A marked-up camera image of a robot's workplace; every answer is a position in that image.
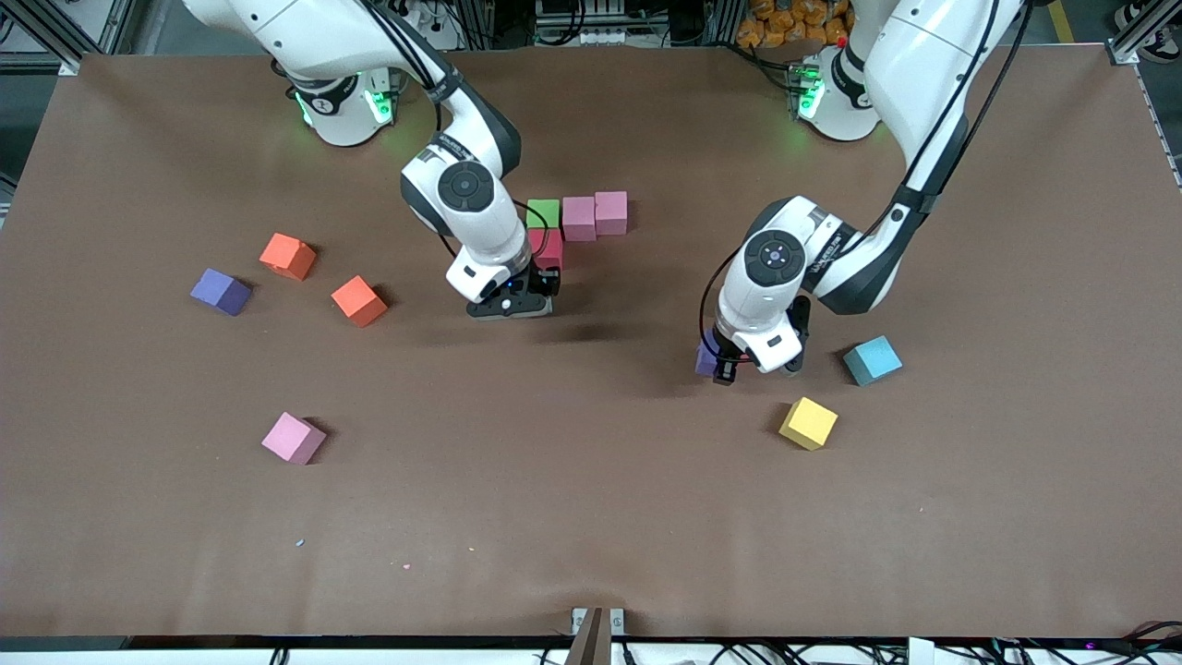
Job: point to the purple foam cube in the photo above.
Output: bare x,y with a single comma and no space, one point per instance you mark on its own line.
706,360
220,292

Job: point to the red foam cube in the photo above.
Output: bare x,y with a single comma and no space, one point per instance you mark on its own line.
548,247

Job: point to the green foam cube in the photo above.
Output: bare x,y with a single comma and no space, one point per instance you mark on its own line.
545,214

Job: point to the notched pink foam cube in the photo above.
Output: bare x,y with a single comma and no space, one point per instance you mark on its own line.
611,212

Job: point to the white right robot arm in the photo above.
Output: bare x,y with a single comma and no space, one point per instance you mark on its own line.
466,185

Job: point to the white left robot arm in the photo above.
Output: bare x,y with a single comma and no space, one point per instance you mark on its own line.
776,257

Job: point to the yellow foam cube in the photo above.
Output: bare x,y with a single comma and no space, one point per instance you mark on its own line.
808,423

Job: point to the blue foam cube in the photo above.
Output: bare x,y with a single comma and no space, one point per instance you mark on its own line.
872,360

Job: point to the orange foam cube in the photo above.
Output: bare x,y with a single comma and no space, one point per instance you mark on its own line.
359,301
286,256

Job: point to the brown table cover sheet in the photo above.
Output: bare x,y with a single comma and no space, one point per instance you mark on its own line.
591,517

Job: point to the white power strip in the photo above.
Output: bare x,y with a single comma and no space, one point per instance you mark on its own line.
605,37
429,17

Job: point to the pile of orange objects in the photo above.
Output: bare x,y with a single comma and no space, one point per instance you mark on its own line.
785,18

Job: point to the black white sneaker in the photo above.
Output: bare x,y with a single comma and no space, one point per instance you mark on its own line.
1128,14

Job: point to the metal table edge bracket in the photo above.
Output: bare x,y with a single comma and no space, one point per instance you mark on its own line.
591,637

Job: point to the aluminium frame profile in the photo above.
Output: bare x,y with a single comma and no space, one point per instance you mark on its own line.
1122,53
66,65

